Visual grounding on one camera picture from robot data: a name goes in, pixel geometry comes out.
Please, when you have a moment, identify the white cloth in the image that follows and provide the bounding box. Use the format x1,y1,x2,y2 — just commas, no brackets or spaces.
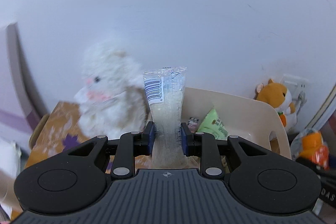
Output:
0,137,21,216

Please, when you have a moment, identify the green snack packet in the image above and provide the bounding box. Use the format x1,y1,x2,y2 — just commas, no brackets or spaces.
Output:
196,108,229,140

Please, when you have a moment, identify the orange item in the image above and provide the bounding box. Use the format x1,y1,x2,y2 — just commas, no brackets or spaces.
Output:
299,130,330,170

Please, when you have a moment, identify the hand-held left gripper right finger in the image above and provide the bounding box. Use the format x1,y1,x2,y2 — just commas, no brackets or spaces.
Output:
181,122,267,179

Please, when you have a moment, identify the beige plastic basket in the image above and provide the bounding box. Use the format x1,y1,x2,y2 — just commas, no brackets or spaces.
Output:
181,87,292,169

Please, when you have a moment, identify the orange hamster plush toy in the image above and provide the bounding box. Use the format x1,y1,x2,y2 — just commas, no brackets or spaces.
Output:
255,79,298,134

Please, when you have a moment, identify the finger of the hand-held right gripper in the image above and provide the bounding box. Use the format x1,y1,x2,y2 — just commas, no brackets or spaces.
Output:
295,157,336,183

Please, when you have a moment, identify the cream door frame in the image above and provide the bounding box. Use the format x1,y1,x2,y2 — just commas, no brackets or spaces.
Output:
304,82,336,132

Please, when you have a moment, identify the white plug with cable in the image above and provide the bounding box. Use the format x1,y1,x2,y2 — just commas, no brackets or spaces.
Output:
294,91,307,114

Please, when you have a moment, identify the colourful candy pack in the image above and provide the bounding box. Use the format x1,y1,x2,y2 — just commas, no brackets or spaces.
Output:
188,117,200,132

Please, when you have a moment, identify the white wall socket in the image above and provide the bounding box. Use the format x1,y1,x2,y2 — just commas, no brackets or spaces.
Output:
295,77,313,106

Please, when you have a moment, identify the clear packet with barcode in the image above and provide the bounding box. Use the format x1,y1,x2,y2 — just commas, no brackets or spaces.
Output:
142,66,188,169

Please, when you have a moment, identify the brown floral storage box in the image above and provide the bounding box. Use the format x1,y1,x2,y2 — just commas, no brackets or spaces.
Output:
25,101,158,169

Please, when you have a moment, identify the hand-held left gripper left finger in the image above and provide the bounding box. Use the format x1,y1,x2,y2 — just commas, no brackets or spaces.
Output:
67,121,156,179

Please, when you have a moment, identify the white lamb plush toy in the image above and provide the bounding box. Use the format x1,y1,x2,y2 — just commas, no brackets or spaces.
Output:
73,43,153,139

